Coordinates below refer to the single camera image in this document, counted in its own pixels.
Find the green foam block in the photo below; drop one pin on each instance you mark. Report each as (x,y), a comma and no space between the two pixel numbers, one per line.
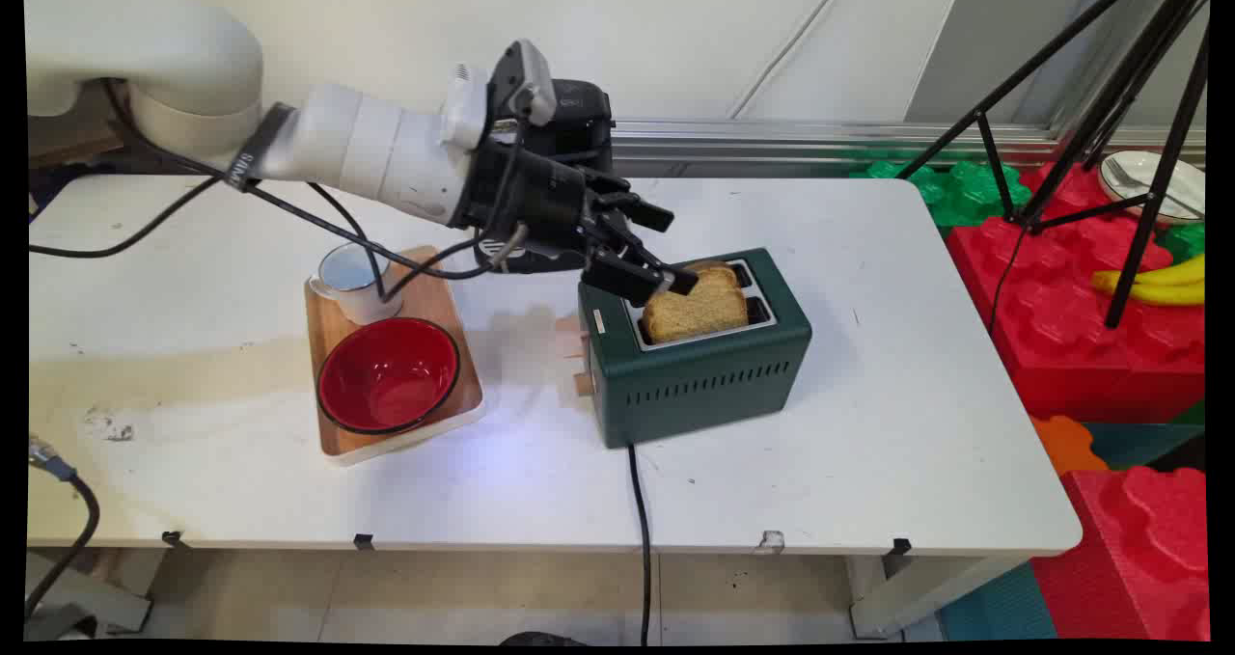
(965,192)

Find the black appliance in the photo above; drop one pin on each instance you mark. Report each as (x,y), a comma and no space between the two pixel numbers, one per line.
(584,115)

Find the white table leg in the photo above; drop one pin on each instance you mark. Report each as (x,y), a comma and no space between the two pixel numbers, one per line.
(917,592)

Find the teal foam mat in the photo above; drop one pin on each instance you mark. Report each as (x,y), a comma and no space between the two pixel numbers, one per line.
(999,607)

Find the aluminium wall rail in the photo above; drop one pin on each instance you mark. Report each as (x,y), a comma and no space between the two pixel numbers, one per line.
(820,139)

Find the silver fork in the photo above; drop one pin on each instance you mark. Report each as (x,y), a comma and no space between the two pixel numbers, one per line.
(1124,177)

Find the toasted bread slice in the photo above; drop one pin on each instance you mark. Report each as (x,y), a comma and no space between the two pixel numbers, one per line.
(699,313)

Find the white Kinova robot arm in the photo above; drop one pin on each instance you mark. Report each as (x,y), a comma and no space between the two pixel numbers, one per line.
(174,57)

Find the orange foam block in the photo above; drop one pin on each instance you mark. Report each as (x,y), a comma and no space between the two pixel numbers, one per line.
(1066,443)

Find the wooden serving tray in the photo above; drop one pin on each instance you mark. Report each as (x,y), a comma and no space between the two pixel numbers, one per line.
(333,346)

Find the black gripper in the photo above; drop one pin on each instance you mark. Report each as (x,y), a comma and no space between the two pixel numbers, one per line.
(535,197)

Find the large red foam block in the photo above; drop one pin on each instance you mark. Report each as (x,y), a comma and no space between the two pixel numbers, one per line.
(1071,337)

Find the dark green toaster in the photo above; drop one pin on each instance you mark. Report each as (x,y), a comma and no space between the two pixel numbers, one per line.
(704,380)

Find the yellow banana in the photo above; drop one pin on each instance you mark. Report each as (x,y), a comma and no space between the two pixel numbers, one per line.
(1182,271)
(1163,294)

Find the white enamel mug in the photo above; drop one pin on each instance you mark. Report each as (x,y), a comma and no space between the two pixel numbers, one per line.
(352,288)

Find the grey metal frame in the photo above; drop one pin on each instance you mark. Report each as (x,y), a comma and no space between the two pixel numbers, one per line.
(87,597)

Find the black tripod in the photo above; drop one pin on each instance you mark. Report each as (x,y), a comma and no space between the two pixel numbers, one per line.
(1148,221)

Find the red bowl with black rim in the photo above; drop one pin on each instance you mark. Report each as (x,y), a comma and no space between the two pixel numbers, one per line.
(386,380)

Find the white plate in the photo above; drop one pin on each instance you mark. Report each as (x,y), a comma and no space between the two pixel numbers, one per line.
(1182,187)

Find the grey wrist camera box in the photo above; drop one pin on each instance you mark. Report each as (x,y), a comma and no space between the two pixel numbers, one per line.
(526,81)

